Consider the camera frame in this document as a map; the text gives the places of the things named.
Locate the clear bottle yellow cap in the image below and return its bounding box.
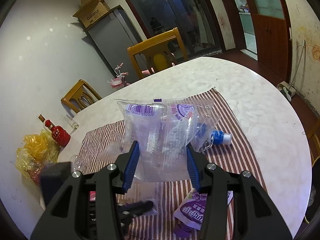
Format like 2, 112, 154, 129
70, 154, 87, 173

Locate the red striped cloth mat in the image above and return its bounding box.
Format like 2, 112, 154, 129
79, 88, 266, 239

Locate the wooden chair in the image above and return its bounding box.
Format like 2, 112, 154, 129
302, 118, 319, 165
127, 27, 189, 80
61, 79, 102, 113

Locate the left wooden chair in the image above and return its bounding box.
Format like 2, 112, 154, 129
61, 79, 102, 113

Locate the Galanz cardboard box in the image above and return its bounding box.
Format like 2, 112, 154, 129
73, 0, 111, 28

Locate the middle wooden chair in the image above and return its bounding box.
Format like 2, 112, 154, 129
127, 27, 189, 80

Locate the purple snack wrapper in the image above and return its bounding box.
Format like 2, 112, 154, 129
172, 189, 234, 238

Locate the right wooden chair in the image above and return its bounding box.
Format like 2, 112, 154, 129
302, 118, 319, 165

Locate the small clear glass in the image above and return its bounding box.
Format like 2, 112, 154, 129
65, 115, 79, 134

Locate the blue white drink bottle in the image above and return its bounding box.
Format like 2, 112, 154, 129
196, 124, 232, 150

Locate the dark sliding glass door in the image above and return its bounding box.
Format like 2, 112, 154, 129
125, 0, 225, 58

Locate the grey refrigerator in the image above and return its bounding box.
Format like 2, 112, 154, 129
84, 5, 142, 83

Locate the brown wooden kitchen door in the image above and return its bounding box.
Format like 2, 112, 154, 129
251, 0, 292, 82

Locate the pink kids bicycle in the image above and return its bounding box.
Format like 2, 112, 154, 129
107, 62, 155, 90

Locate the clear bottle with cork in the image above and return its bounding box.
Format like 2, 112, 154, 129
38, 114, 50, 132

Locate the pink drink bottle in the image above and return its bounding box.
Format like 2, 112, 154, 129
89, 191, 96, 202

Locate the clear printed plastic bag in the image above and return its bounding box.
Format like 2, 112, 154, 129
117, 98, 220, 183

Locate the yellow plastic bag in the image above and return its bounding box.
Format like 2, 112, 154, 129
15, 129, 61, 185

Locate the white power strip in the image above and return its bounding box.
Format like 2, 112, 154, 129
276, 81, 296, 102

